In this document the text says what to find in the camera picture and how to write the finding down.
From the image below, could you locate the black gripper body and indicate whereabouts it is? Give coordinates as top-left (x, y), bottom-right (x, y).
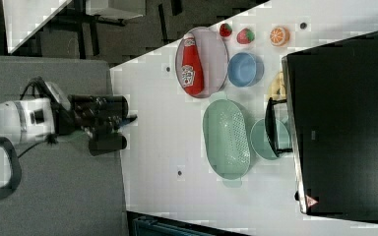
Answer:
top-left (52, 84), bottom-right (138, 156)

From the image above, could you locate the green plastic strainer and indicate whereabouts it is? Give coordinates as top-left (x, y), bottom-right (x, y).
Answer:
top-left (203, 91), bottom-right (251, 188)

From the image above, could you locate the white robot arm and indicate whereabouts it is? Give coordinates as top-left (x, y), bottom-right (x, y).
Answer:
top-left (0, 77), bottom-right (137, 204)

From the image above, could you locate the red ketchup bottle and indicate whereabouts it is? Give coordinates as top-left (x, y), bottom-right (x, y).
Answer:
top-left (181, 33), bottom-right (204, 95)

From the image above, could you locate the blue bowl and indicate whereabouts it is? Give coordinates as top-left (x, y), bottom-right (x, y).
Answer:
top-left (227, 52), bottom-right (265, 88)

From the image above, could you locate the dark red strawberry toy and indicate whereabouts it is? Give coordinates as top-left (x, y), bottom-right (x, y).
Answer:
top-left (219, 23), bottom-right (232, 37)

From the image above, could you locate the green mug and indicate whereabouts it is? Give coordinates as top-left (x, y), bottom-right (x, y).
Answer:
top-left (250, 119), bottom-right (291, 160)

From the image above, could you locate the pink strawberry toy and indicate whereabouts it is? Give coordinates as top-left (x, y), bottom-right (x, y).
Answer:
top-left (236, 28), bottom-right (255, 44)

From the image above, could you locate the yellow banana toy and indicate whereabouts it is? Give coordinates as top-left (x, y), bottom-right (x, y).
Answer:
top-left (267, 72), bottom-right (286, 100)

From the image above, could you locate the orange slice toy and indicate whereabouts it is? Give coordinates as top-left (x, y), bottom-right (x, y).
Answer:
top-left (270, 27), bottom-right (290, 46)

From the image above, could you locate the black toaster oven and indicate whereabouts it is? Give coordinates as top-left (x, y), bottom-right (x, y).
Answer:
top-left (281, 30), bottom-right (378, 223)

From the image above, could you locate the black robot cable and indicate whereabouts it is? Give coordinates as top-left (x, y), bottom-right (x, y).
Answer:
top-left (17, 77), bottom-right (58, 159)

